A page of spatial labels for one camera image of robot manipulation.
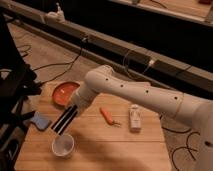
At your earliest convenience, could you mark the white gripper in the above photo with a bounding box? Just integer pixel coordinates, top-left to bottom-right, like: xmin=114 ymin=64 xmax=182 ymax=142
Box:
xmin=68 ymin=84 xmax=98 ymax=114

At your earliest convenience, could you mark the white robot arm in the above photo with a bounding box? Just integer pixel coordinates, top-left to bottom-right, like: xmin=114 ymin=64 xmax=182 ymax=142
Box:
xmin=69 ymin=65 xmax=213 ymax=171

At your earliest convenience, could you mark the orange plate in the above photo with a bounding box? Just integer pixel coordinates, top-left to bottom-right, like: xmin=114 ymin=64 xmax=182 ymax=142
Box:
xmin=52 ymin=82 xmax=79 ymax=106

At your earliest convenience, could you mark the blue sponge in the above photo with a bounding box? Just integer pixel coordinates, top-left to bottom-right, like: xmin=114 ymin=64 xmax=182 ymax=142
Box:
xmin=30 ymin=112 xmax=51 ymax=131

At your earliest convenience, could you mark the white bottle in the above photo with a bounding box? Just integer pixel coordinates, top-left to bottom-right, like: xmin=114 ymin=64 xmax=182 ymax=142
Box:
xmin=129 ymin=104 xmax=141 ymax=132

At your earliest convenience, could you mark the black stand left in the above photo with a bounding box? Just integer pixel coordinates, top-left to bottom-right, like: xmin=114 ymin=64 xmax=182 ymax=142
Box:
xmin=0 ymin=11 xmax=41 ymax=171

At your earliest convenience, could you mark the orange handled tool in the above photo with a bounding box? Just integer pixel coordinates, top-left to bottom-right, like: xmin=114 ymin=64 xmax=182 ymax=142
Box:
xmin=100 ymin=108 xmax=120 ymax=125

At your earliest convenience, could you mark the black floor cable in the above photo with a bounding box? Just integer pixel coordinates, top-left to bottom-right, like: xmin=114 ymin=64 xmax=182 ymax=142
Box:
xmin=32 ymin=36 xmax=90 ymax=85

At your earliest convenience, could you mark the white object on rail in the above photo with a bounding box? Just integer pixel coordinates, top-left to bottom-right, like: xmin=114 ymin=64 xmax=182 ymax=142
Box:
xmin=46 ymin=3 xmax=65 ymax=22

